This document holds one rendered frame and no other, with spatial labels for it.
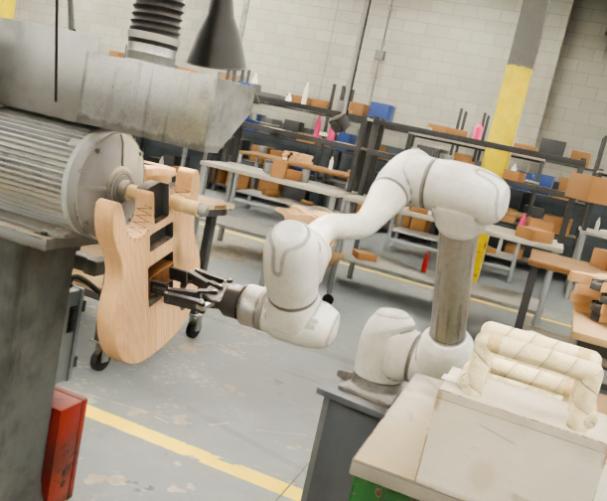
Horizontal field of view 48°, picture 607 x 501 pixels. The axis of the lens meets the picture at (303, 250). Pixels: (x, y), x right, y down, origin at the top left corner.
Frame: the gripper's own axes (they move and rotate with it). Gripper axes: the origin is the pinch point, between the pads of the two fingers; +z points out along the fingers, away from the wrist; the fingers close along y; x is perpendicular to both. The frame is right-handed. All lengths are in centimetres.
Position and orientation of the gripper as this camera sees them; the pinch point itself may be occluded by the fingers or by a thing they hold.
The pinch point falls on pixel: (162, 279)
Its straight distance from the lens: 156.4
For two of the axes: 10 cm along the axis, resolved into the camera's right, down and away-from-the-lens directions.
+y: 3.8, -3.6, 8.5
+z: -9.2, -2.4, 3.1
